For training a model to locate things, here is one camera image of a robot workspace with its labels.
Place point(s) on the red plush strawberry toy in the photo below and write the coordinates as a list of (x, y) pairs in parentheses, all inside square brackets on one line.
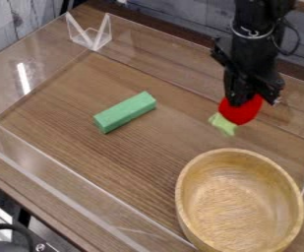
[(231, 116)]

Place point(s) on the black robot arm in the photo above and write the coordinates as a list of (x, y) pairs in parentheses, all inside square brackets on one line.
[(262, 35)]

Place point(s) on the clear acrylic enclosure wall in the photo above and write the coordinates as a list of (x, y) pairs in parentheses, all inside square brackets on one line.
[(103, 187)]

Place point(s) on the wooden bowl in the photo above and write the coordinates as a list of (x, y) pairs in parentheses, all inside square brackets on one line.
[(239, 203)]

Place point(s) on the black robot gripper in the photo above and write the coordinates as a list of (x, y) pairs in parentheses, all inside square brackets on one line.
[(251, 74)]

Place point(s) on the black device with knob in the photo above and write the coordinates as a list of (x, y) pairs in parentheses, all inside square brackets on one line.
[(16, 242)]

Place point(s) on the green foam block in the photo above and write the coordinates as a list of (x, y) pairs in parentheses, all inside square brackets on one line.
[(124, 112)]

